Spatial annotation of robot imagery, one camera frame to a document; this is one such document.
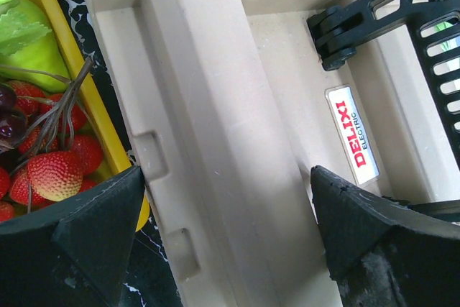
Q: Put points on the green white leek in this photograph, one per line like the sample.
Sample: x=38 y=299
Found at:
x=29 y=48

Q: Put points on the purple grape bunch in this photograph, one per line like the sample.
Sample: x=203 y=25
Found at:
x=13 y=120

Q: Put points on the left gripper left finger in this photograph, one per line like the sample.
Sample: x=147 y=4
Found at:
x=74 y=252

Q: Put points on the tan plastic tool box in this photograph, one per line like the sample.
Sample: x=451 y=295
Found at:
x=227 y=108

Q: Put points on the red yellow lychee cluster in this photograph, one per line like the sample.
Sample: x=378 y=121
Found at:
x=55 y=159

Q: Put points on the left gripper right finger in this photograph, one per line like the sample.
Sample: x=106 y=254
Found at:
x=386 y=252

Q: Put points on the yellow plastic fruit tray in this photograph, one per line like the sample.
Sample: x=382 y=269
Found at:
x=73 y=27

